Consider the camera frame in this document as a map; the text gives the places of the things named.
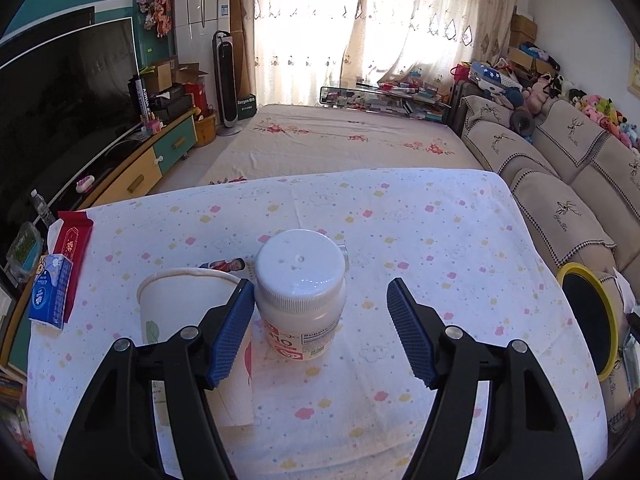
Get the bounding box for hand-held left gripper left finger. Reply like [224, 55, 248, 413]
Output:
[54, 278, 256, 480]

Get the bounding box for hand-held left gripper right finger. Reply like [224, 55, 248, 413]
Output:
[386, 278, 585, 480]

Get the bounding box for white paper cup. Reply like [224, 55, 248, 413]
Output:
[136, 267, 253, 391]

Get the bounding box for white pill bottle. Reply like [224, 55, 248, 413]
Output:
[255, 229, 349, 362]

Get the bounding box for yellow-rimmed black trash bin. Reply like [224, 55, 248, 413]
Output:
[556, 262, 621, 383]

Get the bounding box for printed paper card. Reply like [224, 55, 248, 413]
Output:
[196, 257, 257, 281]

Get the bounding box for white dotted tablecloth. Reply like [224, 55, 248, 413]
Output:
[26, 167, 608, 480]

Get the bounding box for teal and yellow television stand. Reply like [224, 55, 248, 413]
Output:
[0, 108, 198, 378]

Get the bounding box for red tissue pack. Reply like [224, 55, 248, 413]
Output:
[47, 211, 94, 323]

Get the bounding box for blue tissue pack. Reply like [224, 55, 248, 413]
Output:
[27, 254, 75, 331]

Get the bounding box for beige embroidered sofa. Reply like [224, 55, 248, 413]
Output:
[450, 92, 640, 431]

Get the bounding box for wicker basket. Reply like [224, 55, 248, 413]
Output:
[194, 108, 218, 148]

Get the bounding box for floral floor mattress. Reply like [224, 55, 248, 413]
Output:
[200, 103, 483, 186]

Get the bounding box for clear plastic container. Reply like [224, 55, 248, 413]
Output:
[6, 221, 42, 281]

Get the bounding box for clear water bottle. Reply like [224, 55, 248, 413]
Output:
[29, 189, 55, 228]

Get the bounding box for stack of colourful books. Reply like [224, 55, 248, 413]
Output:
[0, 375, 28, 441]

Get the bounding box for cluttered glass table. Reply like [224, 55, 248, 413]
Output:
[319, 77, 451, 123]

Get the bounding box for red bag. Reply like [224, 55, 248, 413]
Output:
[185, 82, 208, 116]

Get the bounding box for black boxes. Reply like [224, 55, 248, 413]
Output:
[150, 85, 193, 123]

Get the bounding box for grey neck pillow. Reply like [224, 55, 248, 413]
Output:
[510, 108, 535, 136]

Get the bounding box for black tower fan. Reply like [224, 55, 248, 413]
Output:
[212, 30, 243, 137]

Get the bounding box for blue star print bag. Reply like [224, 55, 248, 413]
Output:
[467, 60, 521, 106]

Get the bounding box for pink plush toy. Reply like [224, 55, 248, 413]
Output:
[522, 80, 548, 113]

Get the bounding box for open cardboard boxes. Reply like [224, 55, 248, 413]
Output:
[140, 56, 208, 92]

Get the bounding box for large black television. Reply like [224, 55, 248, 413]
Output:
[0, 16, 140, 211]

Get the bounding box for pile of plush toys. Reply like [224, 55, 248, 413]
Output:
[570, 92, 640, 153]

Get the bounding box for cream patterned curtains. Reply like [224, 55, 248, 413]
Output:
[235, 0, 521, 108]

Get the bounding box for white standing air conditioner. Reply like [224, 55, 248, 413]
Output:
[174, 0, 232, 111]

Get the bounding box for stacked cardboard boxes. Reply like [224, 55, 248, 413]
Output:
[507, 14, 558, 78]

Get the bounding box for pink artificial flowers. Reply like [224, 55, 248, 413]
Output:
[136, 0, 175, 38]

